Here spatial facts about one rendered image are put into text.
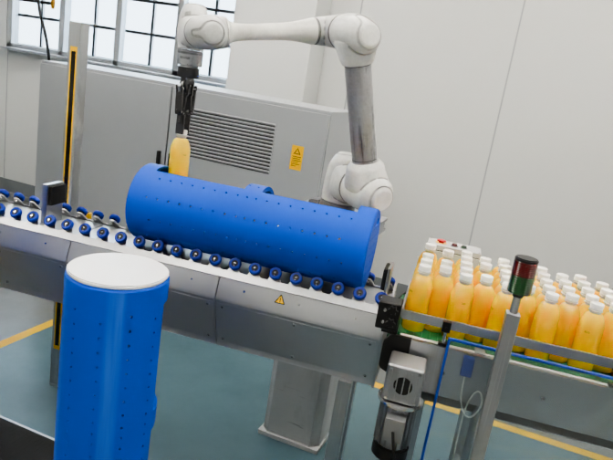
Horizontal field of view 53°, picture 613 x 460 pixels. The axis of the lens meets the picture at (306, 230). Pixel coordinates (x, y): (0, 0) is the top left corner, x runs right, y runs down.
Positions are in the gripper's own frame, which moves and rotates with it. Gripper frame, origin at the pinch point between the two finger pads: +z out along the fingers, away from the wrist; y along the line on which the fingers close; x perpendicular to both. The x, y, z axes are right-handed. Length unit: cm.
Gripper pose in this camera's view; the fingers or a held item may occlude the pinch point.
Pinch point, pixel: (182, 124)
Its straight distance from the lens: 230.1
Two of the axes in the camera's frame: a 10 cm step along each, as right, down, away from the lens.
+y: -2.5, 2.0, -9.5
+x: 9.6, 2.0, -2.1
